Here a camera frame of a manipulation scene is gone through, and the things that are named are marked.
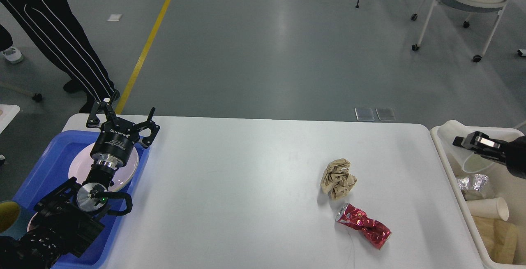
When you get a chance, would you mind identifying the person in black tracksuit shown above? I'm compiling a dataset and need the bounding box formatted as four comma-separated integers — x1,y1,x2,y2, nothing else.
1,0,120,113

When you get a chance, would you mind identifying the left floor plate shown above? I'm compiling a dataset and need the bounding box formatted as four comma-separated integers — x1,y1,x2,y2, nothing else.
354,107,375,122

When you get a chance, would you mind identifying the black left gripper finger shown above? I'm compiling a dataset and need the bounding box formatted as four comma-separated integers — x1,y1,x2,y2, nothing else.
86,90,123,132
130,107,160,149

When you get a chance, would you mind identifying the white side table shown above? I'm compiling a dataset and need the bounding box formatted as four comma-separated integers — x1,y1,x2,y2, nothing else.
0,104,20,133

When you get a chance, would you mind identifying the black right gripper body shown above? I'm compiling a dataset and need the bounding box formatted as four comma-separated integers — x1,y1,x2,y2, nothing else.
503,136,526,179

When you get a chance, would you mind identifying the pink plate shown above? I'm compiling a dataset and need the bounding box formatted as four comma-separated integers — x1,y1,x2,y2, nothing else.
68,143,139,192

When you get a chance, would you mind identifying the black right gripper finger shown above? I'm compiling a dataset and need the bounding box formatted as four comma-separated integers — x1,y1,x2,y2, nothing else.
453,131,507,163

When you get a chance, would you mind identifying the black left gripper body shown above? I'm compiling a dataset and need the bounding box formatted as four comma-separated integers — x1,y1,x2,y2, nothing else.
90,123,139,167

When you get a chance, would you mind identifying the right floor plate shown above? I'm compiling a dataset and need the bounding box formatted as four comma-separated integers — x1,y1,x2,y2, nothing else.
375,107,397,122

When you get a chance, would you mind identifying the large brown paper bag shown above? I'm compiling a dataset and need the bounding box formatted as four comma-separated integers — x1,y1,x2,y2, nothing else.
472,216,526,269

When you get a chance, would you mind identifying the white paper cup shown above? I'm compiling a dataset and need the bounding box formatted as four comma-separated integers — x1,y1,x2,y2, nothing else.
466,197,510,221
437,120,494,176

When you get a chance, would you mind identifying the red foil wrapper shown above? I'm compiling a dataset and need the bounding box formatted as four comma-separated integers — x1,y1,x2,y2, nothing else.
335,203,392,250

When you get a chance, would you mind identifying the brown paper ball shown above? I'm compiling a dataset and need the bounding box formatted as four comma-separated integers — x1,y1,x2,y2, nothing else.
320,158,358,200

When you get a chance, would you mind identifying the white plastic bin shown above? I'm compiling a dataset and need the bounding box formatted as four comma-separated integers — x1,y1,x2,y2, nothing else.
430,127,526,269

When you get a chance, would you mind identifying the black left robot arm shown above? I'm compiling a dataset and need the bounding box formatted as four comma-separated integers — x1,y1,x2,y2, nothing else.
1,93,160,269

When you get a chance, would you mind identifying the floor plate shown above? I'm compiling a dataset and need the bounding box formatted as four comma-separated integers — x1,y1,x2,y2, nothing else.
354,107,375,122
375,107,397,122

